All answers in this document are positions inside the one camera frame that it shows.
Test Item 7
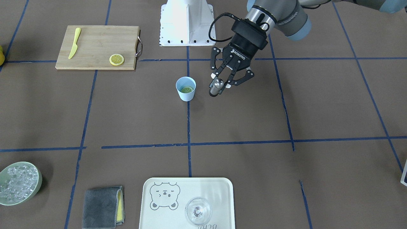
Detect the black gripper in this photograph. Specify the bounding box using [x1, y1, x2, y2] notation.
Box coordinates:
[210, 19, 268, 87]

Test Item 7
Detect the lemon slice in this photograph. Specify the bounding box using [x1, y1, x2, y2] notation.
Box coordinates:
[180, 86, 194, 94]

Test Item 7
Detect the yellow lemon half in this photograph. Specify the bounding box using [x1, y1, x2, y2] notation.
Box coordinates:
[109, 53, 125, 66]

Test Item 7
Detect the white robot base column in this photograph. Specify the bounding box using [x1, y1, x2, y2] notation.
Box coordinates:
[159, 0, 216, 47]

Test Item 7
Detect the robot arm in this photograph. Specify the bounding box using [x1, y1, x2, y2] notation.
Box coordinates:
[208, 0, 329, 97]

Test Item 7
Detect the light blue cup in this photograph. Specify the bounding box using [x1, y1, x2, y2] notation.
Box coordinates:
[176, 76, 196, 102]

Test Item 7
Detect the whole yellow lemon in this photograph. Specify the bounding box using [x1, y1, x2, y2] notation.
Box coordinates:
[0, 45, 5, 66]

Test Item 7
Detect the wooden cutting board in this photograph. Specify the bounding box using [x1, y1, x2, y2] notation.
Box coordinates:
[55, 25, 142, 71]

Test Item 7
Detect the clear wine glass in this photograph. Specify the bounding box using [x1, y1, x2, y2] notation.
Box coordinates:
[185, 197, 212, 226]

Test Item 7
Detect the cream bear tray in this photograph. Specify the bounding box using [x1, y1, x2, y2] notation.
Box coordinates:
[139, 178, 236, 229]

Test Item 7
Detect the yellow plastic knife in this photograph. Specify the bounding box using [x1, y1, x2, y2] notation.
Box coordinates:
[68, 27, 81, 59]

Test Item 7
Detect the grey folded cloth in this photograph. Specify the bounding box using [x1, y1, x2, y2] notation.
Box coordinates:
[82, 185, 125, 229]

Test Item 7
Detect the green bowl of ice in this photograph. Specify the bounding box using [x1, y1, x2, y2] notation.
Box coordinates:
[0, 162, 43, 206]

